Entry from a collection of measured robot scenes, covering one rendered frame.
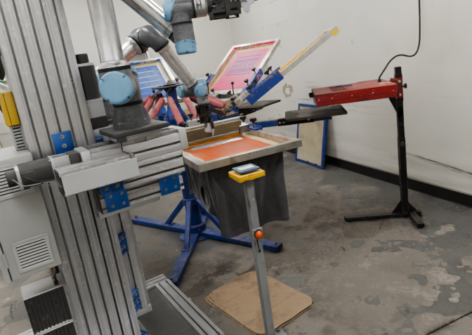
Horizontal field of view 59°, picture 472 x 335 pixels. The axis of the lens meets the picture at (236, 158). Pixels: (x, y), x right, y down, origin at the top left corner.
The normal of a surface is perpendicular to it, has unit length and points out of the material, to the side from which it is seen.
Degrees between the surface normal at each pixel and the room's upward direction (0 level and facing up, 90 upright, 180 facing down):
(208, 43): 90
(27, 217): 90
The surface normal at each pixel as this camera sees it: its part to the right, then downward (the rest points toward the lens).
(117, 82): 0.13, 0.36
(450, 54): -0.91, 0.23
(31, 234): 0.52, 0.13
